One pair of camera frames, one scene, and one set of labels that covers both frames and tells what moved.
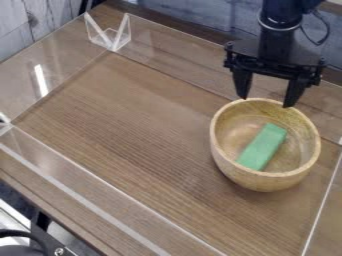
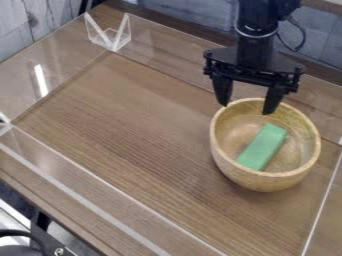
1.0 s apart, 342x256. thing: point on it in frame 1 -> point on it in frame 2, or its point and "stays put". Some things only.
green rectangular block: x=263 y=146 stays put
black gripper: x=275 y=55 -> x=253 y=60
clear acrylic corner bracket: x=110 y=38 stays put
